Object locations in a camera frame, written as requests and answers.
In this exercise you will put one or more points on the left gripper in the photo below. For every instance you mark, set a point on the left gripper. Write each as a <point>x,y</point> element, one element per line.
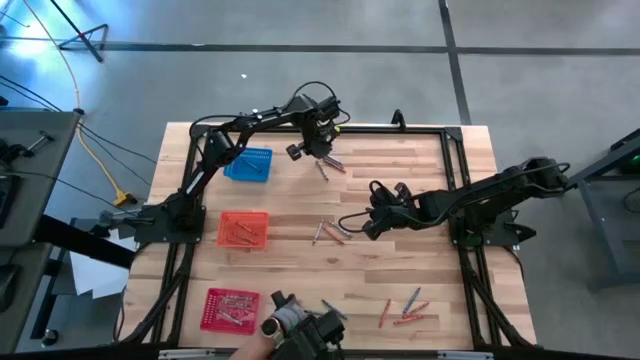
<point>317,137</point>

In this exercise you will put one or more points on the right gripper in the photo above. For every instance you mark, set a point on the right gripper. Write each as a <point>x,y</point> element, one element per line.
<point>397,210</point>

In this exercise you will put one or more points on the person's forearm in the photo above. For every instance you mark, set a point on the person's forearm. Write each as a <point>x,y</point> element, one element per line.
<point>252,350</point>

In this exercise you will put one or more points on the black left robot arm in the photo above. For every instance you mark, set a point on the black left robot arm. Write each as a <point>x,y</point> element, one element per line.
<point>220,145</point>

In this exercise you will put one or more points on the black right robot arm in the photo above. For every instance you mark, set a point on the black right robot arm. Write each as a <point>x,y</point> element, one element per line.
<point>500,187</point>

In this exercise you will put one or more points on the blue plastic basket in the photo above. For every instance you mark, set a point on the blue plastic basket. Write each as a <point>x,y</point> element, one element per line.
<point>232,175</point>

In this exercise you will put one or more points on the orange plastic basket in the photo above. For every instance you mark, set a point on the orange plastic basket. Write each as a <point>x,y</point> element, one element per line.
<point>262,242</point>

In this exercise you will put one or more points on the person's hand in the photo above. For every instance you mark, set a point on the person's hand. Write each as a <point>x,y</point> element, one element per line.
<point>290,312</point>

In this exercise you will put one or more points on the wristwatch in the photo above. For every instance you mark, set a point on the wristwatch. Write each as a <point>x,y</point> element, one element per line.
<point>272,327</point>

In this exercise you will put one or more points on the silver aluminium bar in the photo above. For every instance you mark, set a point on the silver aluminium bar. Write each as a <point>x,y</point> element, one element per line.
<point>465,356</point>
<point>185,355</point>

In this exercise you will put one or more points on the red plastic basket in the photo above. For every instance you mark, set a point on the red plastic basket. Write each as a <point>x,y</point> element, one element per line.
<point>210,300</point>

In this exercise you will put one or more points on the dark grey side table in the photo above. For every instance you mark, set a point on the dark grey side table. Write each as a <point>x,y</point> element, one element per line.
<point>602,225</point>

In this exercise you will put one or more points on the black stand beam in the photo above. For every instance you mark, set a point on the black stand beam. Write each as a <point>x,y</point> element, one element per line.
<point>80,240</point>

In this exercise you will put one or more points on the black floor stand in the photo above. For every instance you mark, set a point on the black floor stand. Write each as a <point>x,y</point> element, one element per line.
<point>75,28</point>

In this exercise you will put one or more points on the grey desk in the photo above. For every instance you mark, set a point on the grey desk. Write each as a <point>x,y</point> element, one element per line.
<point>30,325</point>
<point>45,190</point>

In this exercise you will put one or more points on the black clamp tool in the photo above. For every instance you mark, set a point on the black clamp tool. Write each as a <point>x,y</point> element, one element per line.
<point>15,150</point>

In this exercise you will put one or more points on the black caster wheel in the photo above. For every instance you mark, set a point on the black caster wheel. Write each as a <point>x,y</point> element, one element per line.
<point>50,337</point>

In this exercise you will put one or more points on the black aluminium table frame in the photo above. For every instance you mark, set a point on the black aluminium table frame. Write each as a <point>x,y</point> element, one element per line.
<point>350,129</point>

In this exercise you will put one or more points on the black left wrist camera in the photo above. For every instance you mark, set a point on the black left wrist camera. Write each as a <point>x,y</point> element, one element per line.
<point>330,107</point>

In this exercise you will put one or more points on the black frame hook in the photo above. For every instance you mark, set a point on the black frame hook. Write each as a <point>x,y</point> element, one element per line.
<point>398,119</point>

